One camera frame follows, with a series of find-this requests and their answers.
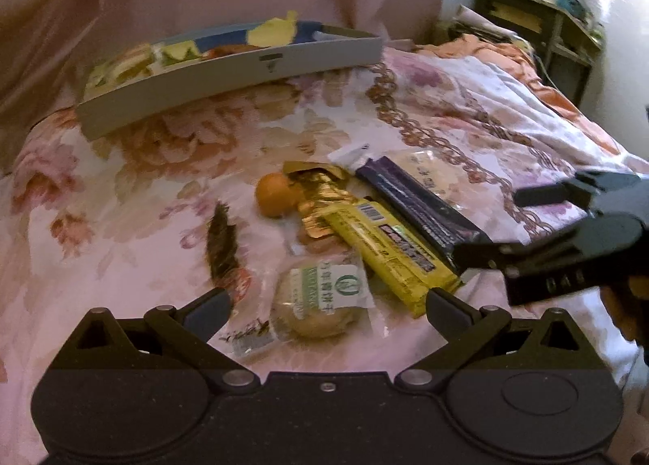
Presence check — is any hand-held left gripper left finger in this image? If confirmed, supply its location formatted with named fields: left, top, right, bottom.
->
left=65, top=287, right=262, bottom=394

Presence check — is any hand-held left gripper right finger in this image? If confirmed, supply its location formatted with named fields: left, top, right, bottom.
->
left=394, top=287, right=602, bottom=392

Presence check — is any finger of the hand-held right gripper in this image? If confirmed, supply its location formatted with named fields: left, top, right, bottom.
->
left=513, top=177, right=594, bottom=211
left=453, top=237, right=551, bottom=274

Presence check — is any dark purple snack bar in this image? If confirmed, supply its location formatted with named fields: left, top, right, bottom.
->
left=355, top=156, right=495, bottom=268

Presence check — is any yellow snack bar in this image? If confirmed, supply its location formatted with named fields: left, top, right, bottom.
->
left=319, top=196, right=464, bottom=319

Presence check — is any round pastry clear packet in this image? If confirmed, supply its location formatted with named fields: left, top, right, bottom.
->
left=332, top=145, right=457, bottom=207

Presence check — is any round pastry green label packet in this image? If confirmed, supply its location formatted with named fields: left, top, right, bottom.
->
left=223, top=252, right=377, bottom=360

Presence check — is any grey rectangular tray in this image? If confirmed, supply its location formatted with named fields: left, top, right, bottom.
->
left=75, top=19, right=383, bottom=141

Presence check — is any person's right hand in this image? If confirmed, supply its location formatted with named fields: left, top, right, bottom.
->
left=601, top=276, right=649, bottom=344

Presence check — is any dark brown dried strip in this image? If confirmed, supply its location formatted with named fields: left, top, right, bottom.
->
left=205, top=201, right=242, bottom=288

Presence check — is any small orange mandarin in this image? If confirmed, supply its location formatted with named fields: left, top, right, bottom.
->
left=255, top=172, right=300, bottom=219

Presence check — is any floral bed sheet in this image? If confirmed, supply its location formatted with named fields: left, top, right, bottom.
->
left=0, top=34, right=649, bottom=465

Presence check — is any orange quilt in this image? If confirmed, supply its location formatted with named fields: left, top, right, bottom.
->
left=416, top=33, right=627, bottom=154

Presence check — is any gold foil snack wrapper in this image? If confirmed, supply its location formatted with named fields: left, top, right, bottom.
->
left=281, top=161, right=356, bottom=243

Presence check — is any wooden desk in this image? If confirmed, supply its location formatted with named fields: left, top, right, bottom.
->
left=471, top=0, right=605, bottom=108

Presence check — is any yellow green snack packet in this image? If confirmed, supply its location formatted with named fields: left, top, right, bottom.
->
left=155, top=41, right=204, bottom=71

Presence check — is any reddish brown snack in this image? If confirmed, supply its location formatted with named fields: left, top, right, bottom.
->
left=203, top=43, right=262, bottom=60

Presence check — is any bread snack packet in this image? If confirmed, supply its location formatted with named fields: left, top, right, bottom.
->
left=84, top=43, right=155, bottom=96

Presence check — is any torn yellow paper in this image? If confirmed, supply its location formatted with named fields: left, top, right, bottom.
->
left=246, top=10, right=300, bottom=47

